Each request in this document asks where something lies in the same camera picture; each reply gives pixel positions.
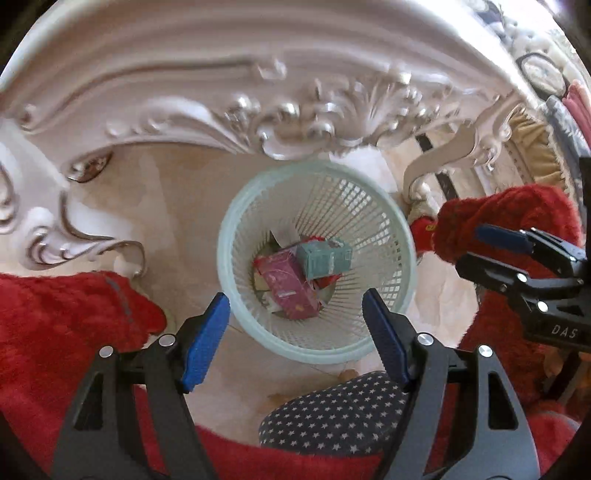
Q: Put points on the pink carton box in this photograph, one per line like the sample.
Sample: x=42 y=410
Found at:
x=284 y=276

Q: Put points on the star patterned navy cushion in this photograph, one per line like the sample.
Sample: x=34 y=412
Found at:
x=358 y=417

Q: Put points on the light green mesh wastebasket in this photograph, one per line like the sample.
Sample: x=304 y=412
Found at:
x=285 y=206

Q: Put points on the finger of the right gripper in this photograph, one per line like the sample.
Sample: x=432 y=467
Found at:
x=503 y=281
x=521 y=244

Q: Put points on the teal carton box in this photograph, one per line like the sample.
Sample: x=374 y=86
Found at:
x=343 y=255

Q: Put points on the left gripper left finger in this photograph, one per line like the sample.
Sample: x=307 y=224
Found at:
x=100 y=437

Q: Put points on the gold fringed cushion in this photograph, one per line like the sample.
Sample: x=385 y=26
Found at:
x=532 y=145

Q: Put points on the ornate white carved table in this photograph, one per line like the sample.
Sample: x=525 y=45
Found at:
x=286 y=79

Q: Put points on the red fuzzy right sleeve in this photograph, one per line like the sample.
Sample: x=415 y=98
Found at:
x=450 y=234

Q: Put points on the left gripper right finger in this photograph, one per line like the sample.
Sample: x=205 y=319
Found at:
x=491 y=437

